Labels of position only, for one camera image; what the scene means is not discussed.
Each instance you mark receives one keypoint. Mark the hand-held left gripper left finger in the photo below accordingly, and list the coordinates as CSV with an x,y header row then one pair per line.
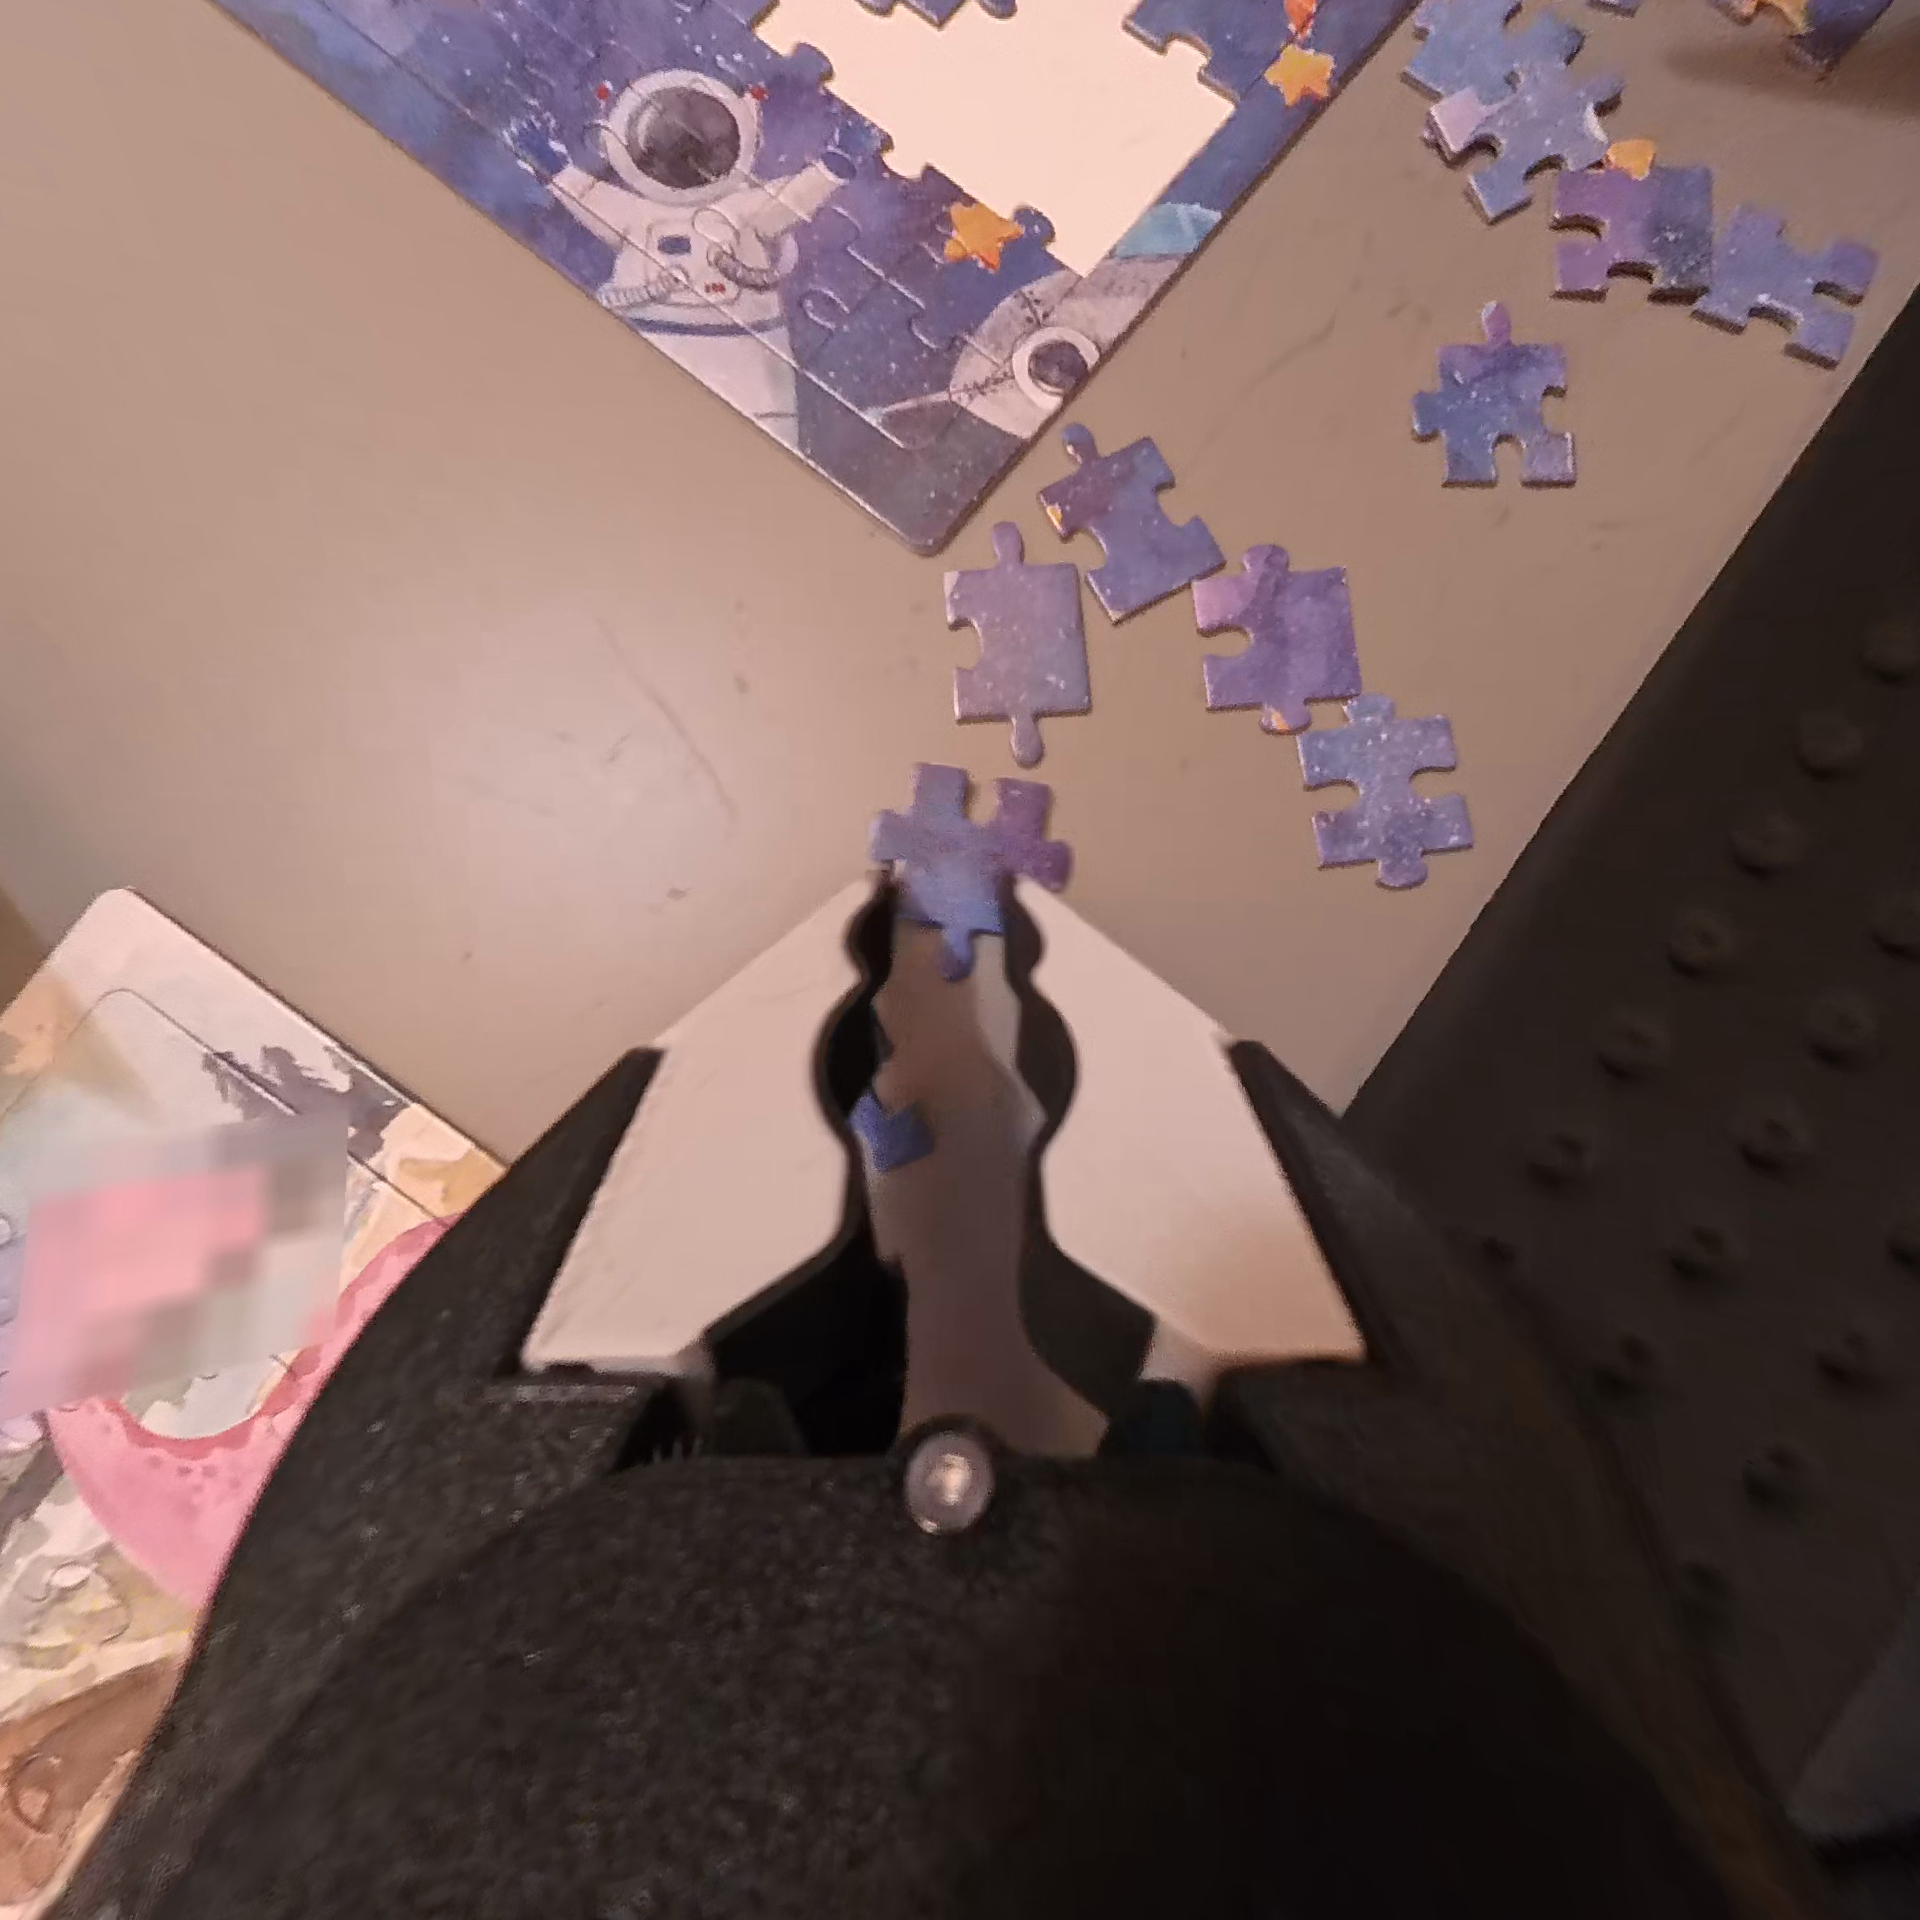
x,y
705,1201

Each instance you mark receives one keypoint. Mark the puzzle pieces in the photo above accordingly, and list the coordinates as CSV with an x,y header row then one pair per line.
x,y
1020,645

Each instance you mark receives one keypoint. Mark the space puzzle board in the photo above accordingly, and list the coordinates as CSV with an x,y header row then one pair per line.
x,y
841,390

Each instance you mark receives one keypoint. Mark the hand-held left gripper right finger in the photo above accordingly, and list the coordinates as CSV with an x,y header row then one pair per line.
x,y
1200,1201

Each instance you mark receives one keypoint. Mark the purple blue jigsaw puzzle piece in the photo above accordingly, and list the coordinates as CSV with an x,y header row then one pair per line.
x,y
960,854

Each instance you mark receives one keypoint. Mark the colourful cartoon puzzle board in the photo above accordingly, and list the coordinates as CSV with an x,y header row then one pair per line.
x,y
181,1501

